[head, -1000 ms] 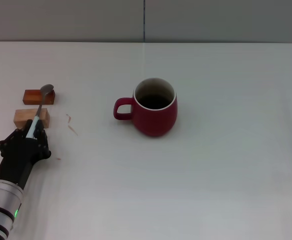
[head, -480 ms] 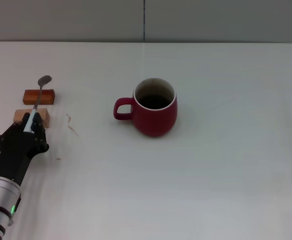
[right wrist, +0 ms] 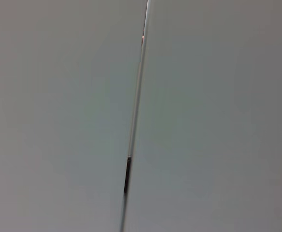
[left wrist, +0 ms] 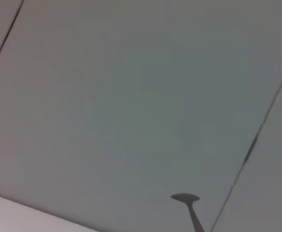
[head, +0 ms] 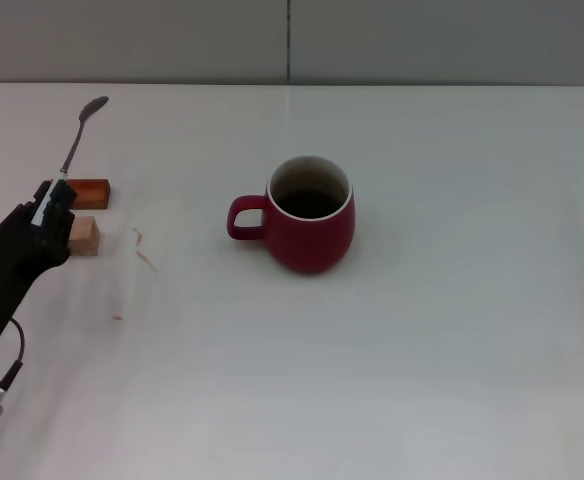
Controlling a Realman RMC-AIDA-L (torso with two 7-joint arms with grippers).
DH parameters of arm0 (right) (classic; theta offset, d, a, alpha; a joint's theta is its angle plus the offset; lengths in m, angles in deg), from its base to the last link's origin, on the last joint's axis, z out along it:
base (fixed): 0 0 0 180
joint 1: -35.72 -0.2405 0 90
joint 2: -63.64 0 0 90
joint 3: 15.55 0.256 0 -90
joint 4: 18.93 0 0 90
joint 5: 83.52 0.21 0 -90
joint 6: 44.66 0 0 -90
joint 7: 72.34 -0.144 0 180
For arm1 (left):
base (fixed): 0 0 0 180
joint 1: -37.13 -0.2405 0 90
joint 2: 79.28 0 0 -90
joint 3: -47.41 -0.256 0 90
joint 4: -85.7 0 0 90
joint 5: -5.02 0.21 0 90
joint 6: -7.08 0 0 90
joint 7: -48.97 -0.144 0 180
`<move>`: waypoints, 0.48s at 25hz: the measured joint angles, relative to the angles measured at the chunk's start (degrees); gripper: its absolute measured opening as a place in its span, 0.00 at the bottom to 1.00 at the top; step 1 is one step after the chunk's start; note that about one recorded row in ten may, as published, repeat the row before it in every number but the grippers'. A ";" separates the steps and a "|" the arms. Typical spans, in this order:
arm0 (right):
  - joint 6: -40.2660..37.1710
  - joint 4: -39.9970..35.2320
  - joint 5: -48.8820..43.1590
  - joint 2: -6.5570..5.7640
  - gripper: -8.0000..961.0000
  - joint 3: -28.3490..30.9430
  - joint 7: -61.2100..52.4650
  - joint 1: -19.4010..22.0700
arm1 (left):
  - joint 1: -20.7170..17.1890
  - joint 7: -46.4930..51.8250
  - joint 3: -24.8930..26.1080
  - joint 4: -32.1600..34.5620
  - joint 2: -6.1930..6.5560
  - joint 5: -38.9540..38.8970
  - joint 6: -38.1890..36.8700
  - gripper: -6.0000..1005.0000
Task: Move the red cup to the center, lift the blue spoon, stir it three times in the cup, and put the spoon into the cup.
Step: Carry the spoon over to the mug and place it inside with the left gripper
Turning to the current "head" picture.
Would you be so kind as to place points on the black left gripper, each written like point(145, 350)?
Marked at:
point(7, 275)

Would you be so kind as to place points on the red ceramic cup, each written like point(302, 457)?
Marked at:
point(312, 245)

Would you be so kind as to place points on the light wooden block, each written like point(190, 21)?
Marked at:
point(84, 235)

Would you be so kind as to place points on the dark reddish wooden block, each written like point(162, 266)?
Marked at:
point(92, 195)

